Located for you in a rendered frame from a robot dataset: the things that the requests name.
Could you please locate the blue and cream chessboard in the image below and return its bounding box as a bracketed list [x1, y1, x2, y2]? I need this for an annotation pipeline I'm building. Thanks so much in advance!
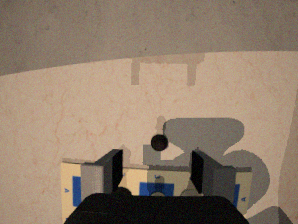
[61, 162, 253, 224]

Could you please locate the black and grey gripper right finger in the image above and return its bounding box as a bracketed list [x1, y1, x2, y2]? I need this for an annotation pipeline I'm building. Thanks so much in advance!
[191, 151, 237, 204]

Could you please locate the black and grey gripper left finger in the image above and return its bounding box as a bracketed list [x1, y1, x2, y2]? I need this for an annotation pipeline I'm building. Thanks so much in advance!
[80, 149, 123, 202]

